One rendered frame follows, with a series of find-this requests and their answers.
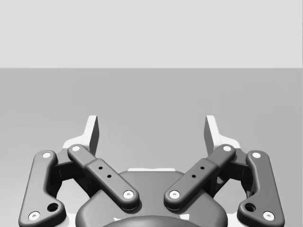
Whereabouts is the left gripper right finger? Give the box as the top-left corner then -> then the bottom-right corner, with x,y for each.
163,115 -> 286,227

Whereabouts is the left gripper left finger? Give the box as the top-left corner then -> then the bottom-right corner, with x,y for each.
18,115 -> 141,227

